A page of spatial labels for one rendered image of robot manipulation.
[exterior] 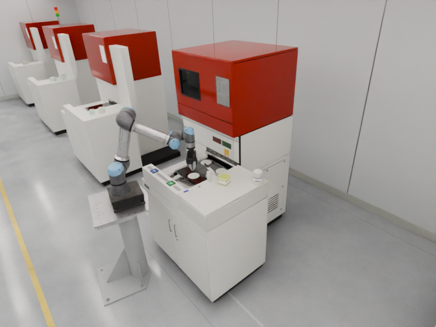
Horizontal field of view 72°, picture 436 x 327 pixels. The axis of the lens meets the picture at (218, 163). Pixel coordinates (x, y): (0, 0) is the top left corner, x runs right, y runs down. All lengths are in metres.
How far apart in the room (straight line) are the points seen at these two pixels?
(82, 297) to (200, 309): 1.04
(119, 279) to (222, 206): 1.37
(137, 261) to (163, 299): 0.40
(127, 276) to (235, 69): 2.05
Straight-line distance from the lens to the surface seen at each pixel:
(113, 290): 3.01
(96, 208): 2.55
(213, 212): 2.05
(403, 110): 3.32
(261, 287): 2.86
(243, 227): 2.38
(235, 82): 2.29
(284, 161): 3.06
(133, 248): 2.78
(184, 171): 2.64
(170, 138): 2.20
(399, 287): 3.16
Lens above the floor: 2.24
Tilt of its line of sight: 29 degrees down
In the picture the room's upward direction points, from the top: 3 degrees counter-clockwise
